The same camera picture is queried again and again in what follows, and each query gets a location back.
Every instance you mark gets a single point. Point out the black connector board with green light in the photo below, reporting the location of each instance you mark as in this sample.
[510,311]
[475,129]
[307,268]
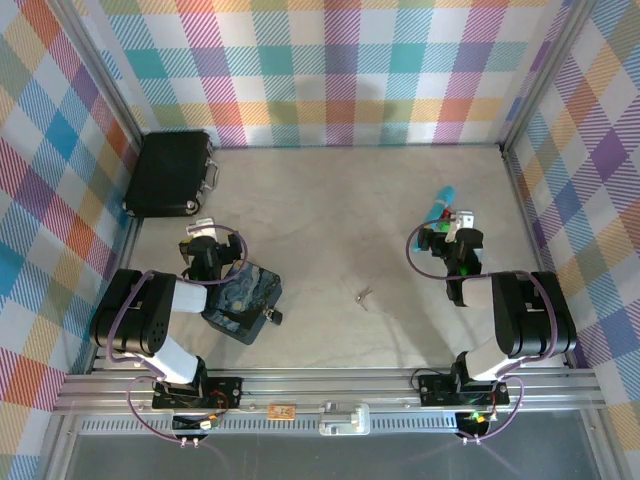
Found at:
[475,422]

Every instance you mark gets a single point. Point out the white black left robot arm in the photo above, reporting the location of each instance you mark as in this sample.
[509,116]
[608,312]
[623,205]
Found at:
[150,325]

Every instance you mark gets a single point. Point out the aluminium frame rail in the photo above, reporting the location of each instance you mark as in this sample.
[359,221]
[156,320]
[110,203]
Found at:
[320,387]

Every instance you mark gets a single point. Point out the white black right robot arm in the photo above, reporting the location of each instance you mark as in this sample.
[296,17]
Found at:
[525,320]

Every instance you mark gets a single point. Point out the light blue tube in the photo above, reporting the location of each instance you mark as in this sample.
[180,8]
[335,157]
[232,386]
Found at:
[442,200]

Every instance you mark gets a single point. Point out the small metal key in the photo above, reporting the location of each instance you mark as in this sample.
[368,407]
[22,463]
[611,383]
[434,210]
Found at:
[364,295]

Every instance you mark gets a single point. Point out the grey metal bracket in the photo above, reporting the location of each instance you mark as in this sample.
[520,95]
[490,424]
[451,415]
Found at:
[345,420]

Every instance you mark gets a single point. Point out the small orange tag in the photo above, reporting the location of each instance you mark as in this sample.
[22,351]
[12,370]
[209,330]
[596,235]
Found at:
[281,411]

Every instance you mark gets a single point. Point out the green toy block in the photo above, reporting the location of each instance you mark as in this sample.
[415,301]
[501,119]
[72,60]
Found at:
[440,226]

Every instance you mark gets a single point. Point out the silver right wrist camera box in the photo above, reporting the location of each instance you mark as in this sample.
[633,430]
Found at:
[462,222]

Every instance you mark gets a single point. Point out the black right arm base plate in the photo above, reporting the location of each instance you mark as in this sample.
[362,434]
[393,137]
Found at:
[435,390]

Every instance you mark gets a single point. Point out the aluminium frame post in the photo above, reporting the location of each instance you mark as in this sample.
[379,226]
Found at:
[545,75]
[107,80]

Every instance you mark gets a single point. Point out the black mini briefcase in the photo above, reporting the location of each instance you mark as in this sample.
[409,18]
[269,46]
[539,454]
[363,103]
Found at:
[165,175]

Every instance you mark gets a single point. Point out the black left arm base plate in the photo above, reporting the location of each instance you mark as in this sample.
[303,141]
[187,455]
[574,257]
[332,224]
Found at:
[220,392]

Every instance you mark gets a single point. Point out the starry night print box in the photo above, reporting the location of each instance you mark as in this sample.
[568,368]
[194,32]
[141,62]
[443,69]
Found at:
[245,300]

